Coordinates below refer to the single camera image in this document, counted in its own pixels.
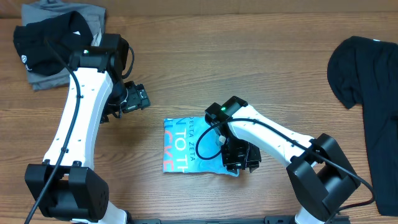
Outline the light blue t-shirt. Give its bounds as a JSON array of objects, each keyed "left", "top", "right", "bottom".
[{"left": 163, "top": 117, "right": 239, "bottom": 177}]

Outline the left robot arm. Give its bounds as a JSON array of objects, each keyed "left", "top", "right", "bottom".
[{"left": 24, "top": 34, "right": 150, "bottom": 223}]

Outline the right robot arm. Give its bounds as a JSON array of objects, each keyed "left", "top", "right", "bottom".
[{"left": 205, "top": 96, "right": 360, "bottom": 223}]

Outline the folded black polo shirt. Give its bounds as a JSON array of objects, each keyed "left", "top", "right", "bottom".
[{"left": 13, "top": 16, "right": 92, "bottom": 75}]

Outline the folded grey garment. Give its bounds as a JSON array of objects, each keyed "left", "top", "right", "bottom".
[{"left": 21, "top": 1, "right": 106, "bottom": 91}]

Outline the black garment at right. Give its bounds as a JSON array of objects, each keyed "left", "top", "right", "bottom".
[{"left": 327, "top": 36, "right": 397, "bottom": 217}]

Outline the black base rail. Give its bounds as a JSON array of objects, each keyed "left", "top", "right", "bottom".
[{"left": 131, "top": 215, "right": 295, "bottom": 224}]

